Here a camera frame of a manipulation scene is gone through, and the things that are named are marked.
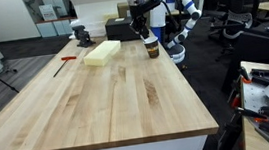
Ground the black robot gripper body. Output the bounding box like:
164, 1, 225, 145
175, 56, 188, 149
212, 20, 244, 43
128, 0, 163, 20

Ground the brown paper coffee cup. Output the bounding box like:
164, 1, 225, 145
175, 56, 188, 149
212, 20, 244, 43
142, 35, 162, 61

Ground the black rectangular box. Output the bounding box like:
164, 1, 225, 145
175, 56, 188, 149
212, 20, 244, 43
104, 14, 151, 44

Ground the white and blue pillar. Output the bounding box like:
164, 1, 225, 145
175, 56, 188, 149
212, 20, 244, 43
147, 0, 174, 45

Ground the brown cardboard box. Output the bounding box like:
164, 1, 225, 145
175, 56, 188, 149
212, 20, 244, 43
116, 1, 132, 19

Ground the yellow foam block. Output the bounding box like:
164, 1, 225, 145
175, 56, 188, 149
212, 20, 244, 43
81, 38, 124, 69

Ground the black bench vise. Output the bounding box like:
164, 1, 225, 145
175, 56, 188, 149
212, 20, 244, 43
70, 23, 97, 50

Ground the white printed sign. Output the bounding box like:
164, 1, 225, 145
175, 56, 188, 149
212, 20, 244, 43
38, 3, 58, 23

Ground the black mesh office chair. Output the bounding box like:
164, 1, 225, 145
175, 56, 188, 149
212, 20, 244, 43
204, 0, 267, 57

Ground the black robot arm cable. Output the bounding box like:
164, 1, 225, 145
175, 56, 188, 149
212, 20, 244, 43
160, 0, 184, 34

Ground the red handled hex wrench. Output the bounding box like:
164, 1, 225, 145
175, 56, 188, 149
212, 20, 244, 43
50, 55, 79, 79

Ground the black orange handled tool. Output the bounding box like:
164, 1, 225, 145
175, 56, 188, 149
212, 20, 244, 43
233, 103, 269, 131

